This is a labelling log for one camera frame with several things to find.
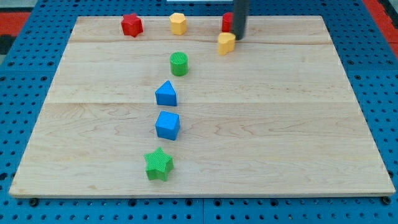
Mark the red star block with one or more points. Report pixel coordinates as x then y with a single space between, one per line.
132 25

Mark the yellow hexagon block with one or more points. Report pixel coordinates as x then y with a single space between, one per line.
178 23

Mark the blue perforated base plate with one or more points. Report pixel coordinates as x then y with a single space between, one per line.
29 67

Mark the light wooden board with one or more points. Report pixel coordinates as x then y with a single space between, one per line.
276 117

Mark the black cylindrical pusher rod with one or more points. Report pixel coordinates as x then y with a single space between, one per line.
240 13

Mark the blue cube block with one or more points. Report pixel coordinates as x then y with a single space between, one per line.
167 125

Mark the green cylinder block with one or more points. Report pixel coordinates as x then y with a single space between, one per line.
178 63

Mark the red block behind rod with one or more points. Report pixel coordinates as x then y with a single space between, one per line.
226 22

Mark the blue triangle block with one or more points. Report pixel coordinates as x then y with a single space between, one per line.
166 95

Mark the yellow heart block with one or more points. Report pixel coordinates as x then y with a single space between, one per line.
226 43

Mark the green star block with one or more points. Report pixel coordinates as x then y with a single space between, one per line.
158 165

